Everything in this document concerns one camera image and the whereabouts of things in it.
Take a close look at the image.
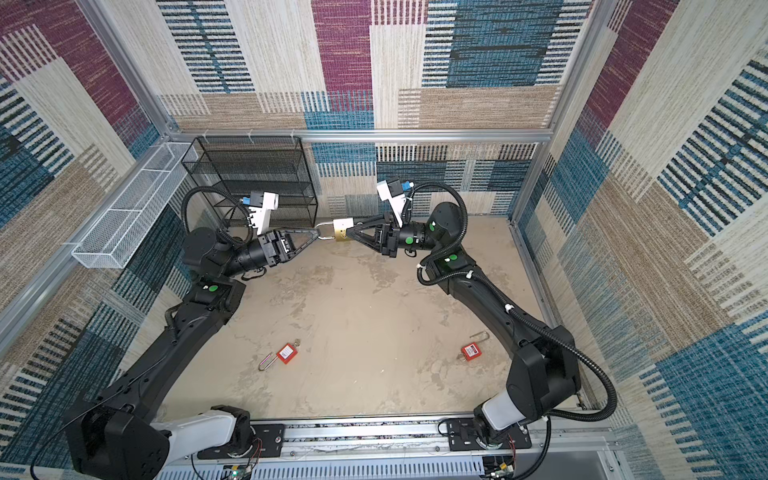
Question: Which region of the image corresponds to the white wire mesh basket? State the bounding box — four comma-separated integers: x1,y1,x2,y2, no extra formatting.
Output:
72,142,189,269

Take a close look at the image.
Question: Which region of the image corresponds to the left black cable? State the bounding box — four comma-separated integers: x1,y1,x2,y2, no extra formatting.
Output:
179,185,253,247

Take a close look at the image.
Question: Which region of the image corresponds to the black mounting plate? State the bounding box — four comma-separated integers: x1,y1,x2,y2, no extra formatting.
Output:
196,423,286,460
437,417,532,452

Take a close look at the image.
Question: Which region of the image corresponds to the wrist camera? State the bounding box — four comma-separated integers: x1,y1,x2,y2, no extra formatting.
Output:
241,191,279,235
376,179,414,227

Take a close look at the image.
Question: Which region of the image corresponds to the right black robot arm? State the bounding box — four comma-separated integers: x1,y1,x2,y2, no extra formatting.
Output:
345,202,581,443

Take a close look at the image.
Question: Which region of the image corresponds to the brass padlock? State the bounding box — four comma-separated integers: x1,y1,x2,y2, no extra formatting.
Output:
315,217,355,242

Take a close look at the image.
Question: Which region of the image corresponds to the black wire shelf rack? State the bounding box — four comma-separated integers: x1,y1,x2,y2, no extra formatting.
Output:
181,136,318,227

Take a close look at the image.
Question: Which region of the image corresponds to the red padlock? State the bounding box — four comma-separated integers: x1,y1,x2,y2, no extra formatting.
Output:
458,331,490,361
258,339,301,372

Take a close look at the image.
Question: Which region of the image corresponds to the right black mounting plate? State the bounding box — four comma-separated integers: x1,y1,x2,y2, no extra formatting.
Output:
437,417,532,452

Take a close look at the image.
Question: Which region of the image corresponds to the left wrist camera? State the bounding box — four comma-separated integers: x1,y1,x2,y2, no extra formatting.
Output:
241,191,279,235

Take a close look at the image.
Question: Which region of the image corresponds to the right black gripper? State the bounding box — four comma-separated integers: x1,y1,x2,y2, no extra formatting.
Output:
346,211,440,259

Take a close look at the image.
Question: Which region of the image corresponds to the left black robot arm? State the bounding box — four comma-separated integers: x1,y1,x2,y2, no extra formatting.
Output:
64,227,318,479

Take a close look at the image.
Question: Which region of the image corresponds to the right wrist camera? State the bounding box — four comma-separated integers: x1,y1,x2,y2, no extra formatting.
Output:
376,179,414,227

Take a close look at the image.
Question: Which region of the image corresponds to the right black corrugated cable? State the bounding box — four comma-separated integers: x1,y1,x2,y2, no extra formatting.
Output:
405,181,619,422

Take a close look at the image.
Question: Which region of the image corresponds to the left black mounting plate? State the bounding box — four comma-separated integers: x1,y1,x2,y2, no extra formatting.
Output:
196,423,286,460

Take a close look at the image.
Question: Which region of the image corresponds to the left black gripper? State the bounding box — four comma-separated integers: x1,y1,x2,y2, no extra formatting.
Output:
221,232,318,285

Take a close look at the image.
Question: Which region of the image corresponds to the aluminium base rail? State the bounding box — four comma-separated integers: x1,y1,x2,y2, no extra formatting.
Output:
153,413,632,479

